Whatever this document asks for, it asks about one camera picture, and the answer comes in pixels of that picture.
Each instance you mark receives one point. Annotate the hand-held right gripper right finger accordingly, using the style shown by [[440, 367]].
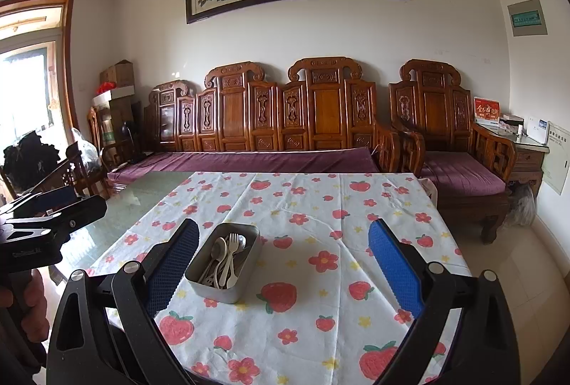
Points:
[[394, 264]]

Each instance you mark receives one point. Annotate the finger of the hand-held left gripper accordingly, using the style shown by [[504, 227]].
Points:
[[55, 198], [75, 213]]

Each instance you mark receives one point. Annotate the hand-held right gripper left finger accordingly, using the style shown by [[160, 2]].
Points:
[[173, 264]]

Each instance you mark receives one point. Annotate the rectangular metal tin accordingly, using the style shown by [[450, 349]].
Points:
[[222, 291]]

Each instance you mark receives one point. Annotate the person's left hand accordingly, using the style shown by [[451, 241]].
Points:
[[38, 309]]

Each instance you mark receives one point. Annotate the dark wooden chair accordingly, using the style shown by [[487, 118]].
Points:
[[75, 178]]

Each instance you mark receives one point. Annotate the black fluffy bundle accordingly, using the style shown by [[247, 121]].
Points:
[[29, 157]]

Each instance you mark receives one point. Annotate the clear plastic bag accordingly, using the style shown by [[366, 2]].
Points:
[[91, 151]]

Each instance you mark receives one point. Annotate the strawberry print tablecloth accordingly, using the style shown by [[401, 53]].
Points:
[[311, 278]]

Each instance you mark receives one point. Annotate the purple armchair cushion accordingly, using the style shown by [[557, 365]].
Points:
[[463, 175]]

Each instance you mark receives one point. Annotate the white flat box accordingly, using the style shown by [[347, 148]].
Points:
[[115, 95]]

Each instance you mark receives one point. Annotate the purple sofa cushion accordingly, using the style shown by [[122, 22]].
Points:
[[249, 160]]

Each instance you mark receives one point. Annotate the brown cardboard box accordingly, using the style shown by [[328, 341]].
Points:
[[118, 73]]

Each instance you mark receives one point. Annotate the grey plastic bag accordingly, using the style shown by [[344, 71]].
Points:
[[520, 204]]

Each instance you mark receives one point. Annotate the carved wooden armchair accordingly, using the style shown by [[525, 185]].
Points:
[[432, 108]]

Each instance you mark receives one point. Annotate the wooden side table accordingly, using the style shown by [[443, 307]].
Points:
[[527, 160]]

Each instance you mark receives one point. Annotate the red desk calendar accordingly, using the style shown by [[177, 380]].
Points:
[[486, 109]]

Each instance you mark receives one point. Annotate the long carved wooden sofa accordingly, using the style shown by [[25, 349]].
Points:
[[271, 111]]

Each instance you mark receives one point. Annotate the tissue box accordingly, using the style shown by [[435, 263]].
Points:
[[511, 124]]

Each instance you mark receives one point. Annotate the white blue box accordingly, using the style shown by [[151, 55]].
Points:
[[536, 129]]

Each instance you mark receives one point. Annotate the wooden door frame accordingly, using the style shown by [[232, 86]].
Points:
[[64, 55]]

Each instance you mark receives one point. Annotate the white wall cabinet door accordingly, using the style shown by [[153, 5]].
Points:
[[556, 160]]

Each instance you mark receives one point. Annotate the grey wall panel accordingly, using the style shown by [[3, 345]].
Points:
[[527, 17]]

